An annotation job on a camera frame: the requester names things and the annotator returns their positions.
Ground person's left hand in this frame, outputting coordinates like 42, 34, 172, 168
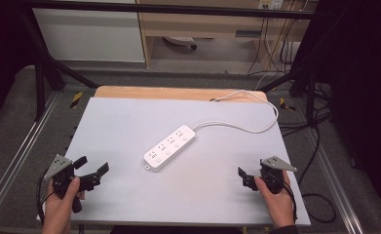
41, 176, 86, 234

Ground white cabinet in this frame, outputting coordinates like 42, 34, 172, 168
31, 0, 146, 63

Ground black metal frame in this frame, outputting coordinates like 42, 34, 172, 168
15, 0, 337, 127

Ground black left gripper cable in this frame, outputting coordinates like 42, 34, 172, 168
36, 168, 56, 225

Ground office chair base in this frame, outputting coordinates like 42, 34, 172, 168
163, 35, 199, 52

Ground hanging desk cables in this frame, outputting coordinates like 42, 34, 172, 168
247, 0, 309, 76

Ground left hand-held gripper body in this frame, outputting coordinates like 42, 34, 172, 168
43, 154, 89, 215

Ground person's dark clothing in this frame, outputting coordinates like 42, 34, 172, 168
109, 225, 245, 234

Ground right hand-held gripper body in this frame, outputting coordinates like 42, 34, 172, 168
257, 155, 298, 195

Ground white power strip cable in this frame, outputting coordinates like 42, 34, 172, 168
192, 89, 280, 135

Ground white wall socket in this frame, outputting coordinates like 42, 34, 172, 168
256, 0, 286, 11

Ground person's right hand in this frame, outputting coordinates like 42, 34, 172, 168
254, 171, 296, 230

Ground black floor cables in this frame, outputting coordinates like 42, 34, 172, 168
279, 82, 339, 225

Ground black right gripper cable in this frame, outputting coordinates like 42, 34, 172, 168
283, 179, 298, 226

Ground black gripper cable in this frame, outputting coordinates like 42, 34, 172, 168
36, 168, 56, 225
283, 179, 298, 226

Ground wooden board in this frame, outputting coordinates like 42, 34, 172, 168
94, 85, 269, 104

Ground person's dark sleeve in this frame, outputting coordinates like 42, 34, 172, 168
268, 224, 300, 234

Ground white power strip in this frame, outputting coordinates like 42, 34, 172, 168
143, 124, 199, 173

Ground aluminium rail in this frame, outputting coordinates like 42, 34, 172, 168
0, 92, 61, 222
306, 127, 365, 234

